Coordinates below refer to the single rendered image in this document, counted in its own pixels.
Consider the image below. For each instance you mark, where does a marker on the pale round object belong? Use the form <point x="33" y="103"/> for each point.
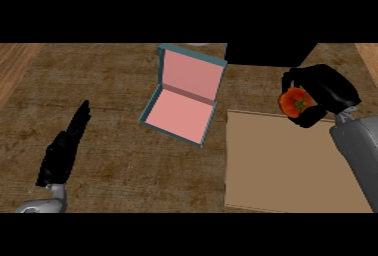
<point x="198" y="44"/>

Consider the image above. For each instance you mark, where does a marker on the tan flat tray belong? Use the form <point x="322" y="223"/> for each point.
<point x="285" y="163"/>

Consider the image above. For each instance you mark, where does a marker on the black appliance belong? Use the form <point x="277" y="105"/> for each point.
<point x="269" y="54"/>

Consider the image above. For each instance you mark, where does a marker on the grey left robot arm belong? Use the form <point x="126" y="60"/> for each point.
<point x="46" y="201"/>

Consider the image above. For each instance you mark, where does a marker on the red tomato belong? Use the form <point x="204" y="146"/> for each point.
<point x="294" y="101"/>

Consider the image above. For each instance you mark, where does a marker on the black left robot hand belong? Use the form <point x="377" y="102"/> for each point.
<point x="64" y="150"/>

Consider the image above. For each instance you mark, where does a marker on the open pink teal box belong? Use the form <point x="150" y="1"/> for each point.
<point x="185" y="96"/>

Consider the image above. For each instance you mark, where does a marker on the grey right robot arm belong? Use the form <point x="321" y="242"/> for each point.
<point x="356" y="156"/>

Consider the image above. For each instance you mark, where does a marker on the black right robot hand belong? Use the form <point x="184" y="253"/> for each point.
<point x="330" y="88"/>

